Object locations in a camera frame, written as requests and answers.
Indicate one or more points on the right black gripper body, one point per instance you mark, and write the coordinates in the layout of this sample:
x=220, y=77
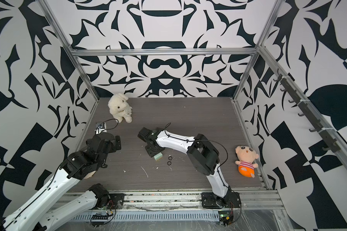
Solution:
x=150, y=150

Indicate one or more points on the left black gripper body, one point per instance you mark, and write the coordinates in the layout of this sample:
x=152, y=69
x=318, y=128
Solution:
x=116, y=147

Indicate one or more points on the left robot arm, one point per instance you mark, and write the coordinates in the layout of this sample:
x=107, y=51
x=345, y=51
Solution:
x=36, y=214

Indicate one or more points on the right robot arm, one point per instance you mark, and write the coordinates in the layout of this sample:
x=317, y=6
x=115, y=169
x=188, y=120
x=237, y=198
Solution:
x=201, y=152

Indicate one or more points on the mint green box left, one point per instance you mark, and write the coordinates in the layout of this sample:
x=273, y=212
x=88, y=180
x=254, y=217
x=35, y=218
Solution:
x=158, y=156

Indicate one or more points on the beige round clock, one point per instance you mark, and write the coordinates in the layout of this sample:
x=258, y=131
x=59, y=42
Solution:
x=89, y=175

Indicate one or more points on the white plush bunny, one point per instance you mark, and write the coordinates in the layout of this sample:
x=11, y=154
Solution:
x=119, y=108

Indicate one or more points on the left electronics board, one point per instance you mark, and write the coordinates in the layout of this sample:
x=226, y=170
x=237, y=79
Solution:
x=100, y=220

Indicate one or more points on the electronics board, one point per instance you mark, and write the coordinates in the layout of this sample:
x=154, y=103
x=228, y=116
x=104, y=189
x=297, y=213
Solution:
x=225, y=217
x=100, y=220

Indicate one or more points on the orange plush doll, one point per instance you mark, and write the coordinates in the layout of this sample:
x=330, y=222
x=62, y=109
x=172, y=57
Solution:
x=246, y=161

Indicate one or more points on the right electronics board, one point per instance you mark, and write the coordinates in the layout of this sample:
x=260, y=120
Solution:
x=225, y=217

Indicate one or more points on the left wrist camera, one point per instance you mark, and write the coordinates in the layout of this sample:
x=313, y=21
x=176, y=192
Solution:
x=100, y=127

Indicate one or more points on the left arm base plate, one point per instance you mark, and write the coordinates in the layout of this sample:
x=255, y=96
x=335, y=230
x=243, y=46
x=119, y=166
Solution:
x=111, y=201

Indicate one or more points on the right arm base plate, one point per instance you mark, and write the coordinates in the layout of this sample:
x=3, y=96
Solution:
x=211, y=201

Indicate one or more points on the wall hook rack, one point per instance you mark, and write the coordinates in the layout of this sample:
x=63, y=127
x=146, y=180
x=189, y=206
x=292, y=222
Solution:
x=309, y=111

